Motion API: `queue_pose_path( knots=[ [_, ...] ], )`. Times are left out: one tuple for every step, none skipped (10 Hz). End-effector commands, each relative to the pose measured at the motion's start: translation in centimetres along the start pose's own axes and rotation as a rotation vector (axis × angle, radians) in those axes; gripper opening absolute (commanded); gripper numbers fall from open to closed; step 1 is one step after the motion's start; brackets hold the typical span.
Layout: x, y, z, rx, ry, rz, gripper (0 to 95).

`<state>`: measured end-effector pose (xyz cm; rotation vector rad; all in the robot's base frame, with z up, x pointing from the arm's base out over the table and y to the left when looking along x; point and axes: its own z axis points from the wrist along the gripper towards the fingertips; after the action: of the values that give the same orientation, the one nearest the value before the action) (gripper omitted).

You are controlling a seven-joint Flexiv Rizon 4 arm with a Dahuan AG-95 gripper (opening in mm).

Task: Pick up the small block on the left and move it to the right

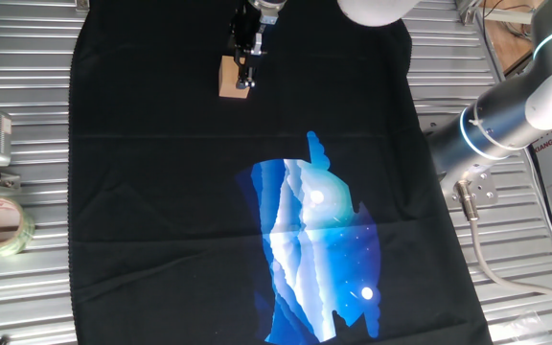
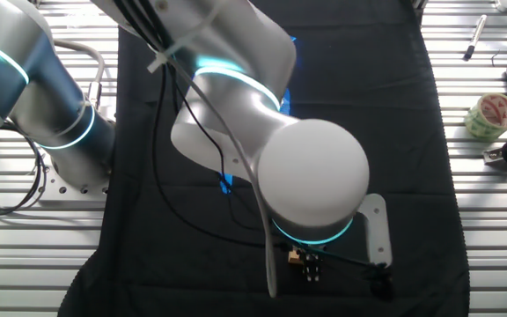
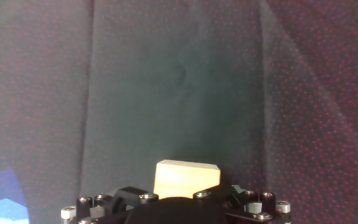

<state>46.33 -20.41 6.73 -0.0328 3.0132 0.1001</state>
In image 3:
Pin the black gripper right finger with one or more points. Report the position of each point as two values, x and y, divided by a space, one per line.
228 196

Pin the small wooden block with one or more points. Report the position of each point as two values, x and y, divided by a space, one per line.
185 179

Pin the black cloth with blue print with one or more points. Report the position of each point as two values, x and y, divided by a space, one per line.
179 77

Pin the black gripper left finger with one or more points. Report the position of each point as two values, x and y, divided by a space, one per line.
126 196

